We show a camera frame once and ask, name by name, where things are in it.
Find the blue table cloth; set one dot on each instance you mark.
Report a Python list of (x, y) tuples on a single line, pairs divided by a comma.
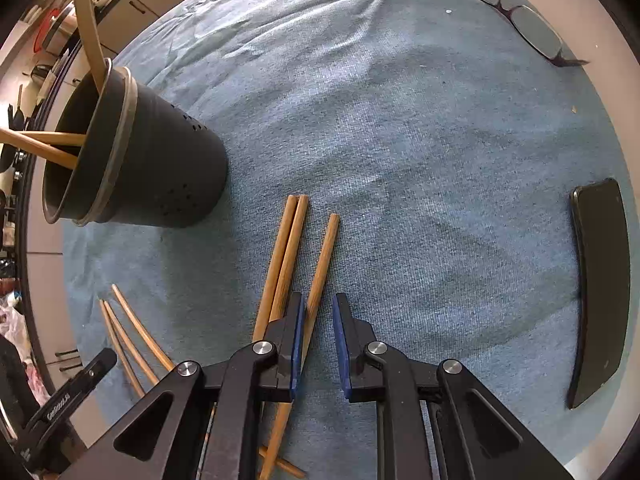
[(400, 160)]

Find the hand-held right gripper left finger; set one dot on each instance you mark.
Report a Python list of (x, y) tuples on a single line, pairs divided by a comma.
[(298, 350)]

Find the dark grey utensil holder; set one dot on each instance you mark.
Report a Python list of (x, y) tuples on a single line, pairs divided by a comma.
[(165, 160)]

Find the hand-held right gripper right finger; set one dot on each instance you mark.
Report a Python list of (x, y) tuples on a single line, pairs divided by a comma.
[(341, 355)]

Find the white plastic bag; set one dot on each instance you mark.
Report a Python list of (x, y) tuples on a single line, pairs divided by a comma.
[(12, 325)]

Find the dark framed eyeglasses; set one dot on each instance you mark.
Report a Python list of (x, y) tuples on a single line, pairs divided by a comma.
[(537, 30)]

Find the black smartphone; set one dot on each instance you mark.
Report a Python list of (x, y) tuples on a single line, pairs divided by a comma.
[(600, 285)]

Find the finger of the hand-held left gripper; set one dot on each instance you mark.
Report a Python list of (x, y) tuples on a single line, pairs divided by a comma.
[(95, 370)]

